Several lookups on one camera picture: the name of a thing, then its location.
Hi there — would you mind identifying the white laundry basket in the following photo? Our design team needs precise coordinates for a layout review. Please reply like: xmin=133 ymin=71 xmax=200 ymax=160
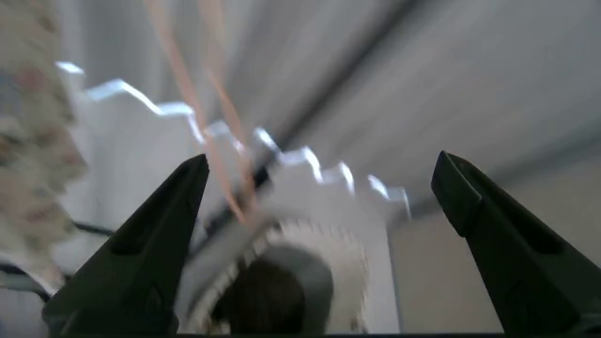
xmin=180 ymin=216 xmax=372 ymax=335

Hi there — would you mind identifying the black clothes rack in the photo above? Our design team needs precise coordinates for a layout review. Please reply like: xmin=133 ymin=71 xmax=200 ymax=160
xmin=0 ymin=0 xmax=424 ymax=301

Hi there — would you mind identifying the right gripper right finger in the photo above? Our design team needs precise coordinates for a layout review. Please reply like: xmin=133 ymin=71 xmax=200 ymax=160
xmin=429 ymin=148 xmax=601 ymax=335

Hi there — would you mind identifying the cream printed garment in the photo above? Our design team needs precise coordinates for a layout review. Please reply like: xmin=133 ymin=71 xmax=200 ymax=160
xmin=0 ymin=0 xmax=90 ymax=295

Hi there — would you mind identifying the pink clothes hanger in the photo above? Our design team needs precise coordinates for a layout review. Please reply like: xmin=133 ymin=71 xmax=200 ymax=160
xmin=143 ymin=0 xmax=259 ymax=226

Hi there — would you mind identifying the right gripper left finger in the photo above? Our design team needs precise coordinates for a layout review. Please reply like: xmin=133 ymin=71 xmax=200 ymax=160
xmin=40 ymin=152 xmax=211 ymax=335

